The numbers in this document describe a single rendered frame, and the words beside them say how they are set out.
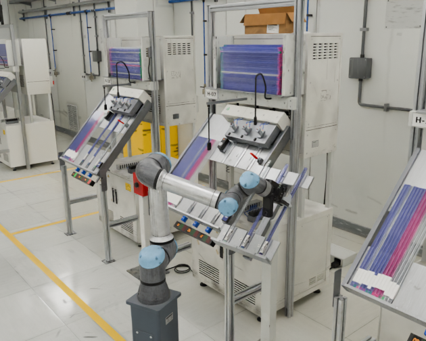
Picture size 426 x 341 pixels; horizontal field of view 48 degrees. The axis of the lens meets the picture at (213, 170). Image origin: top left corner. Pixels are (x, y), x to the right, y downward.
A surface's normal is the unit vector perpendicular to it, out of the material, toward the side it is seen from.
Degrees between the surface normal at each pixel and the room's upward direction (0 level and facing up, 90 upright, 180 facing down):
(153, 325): 90
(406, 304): 44
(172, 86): 90
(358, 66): 90
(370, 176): 90
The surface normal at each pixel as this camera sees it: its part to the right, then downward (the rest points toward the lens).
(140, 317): -0.49, 0.24
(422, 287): -0.55, -0.56
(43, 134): 0.64, 0.20
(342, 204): -0.77, 0.18
